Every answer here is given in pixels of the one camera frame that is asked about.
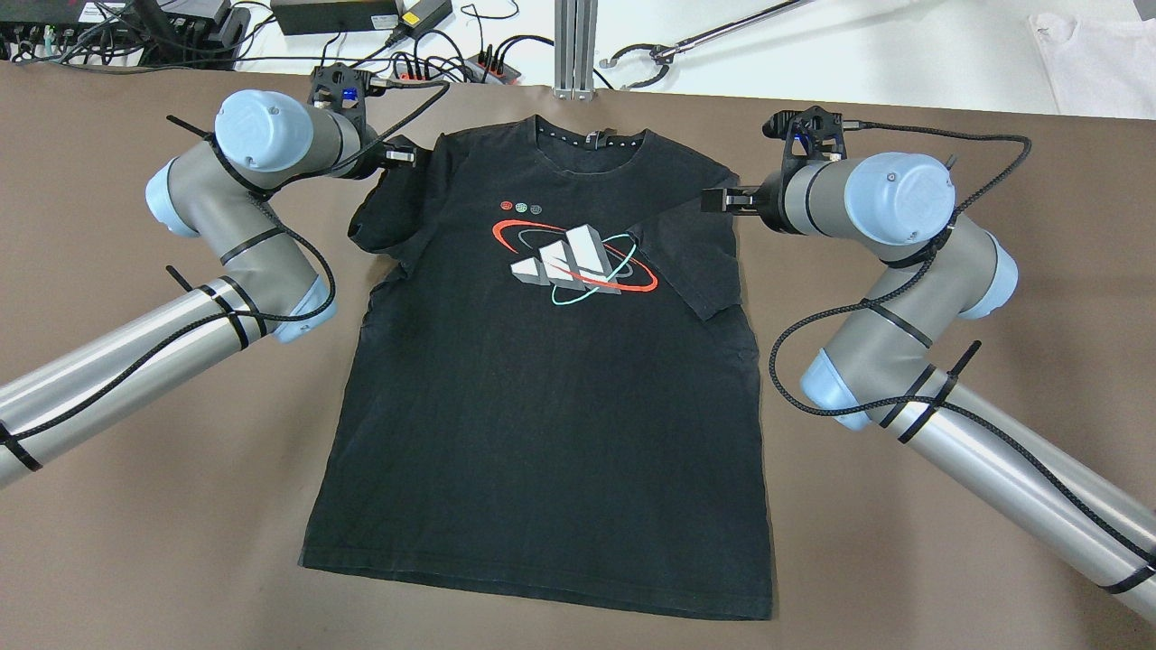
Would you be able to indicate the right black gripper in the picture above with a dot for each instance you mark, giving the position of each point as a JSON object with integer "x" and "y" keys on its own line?
{"x": 770, "y": 198}

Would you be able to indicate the black graphic t-shirt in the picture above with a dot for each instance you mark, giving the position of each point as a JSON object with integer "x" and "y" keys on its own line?
{"x": 556, "y": 391}

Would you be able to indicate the aluminium frame post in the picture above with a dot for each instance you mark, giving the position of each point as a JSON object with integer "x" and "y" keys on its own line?
{"x": 575, "y": 28}

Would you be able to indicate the white folded garment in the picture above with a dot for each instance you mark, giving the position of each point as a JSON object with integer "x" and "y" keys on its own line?
{"x": 1098, "y": 67}

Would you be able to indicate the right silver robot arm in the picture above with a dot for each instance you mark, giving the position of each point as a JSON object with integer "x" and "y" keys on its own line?
{"x": 876, "y": 368}

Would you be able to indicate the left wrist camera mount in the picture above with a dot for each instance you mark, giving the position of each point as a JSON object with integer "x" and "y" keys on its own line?
{"x": 340, "y": 88}

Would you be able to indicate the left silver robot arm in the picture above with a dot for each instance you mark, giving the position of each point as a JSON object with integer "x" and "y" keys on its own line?
{"x": 272, "y": 284}

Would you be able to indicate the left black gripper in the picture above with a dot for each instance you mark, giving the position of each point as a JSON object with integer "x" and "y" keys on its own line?
{"x": 368, "y": 161}

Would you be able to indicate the black flat device box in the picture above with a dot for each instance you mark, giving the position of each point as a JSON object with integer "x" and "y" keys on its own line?
{"x": 318, "y": 17}

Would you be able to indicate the black power adapter yellow label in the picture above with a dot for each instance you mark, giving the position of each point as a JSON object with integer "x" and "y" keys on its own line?
{"x": 420, "y": 18}

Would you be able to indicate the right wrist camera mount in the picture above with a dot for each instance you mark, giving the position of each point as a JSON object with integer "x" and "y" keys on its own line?
{"x": 810, "y": 135}

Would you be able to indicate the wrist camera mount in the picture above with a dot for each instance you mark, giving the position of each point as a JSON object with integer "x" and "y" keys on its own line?
{"x": 810, "y": 135}
{"x": 340, "y": 88}

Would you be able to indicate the long reach grabber tool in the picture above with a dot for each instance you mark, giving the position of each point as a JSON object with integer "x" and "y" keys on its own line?
{"x": 662, "y": 56}

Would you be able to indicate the orange black usb hub far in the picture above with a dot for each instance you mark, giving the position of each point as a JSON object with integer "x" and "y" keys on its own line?
{"x": 485, "y": 67}

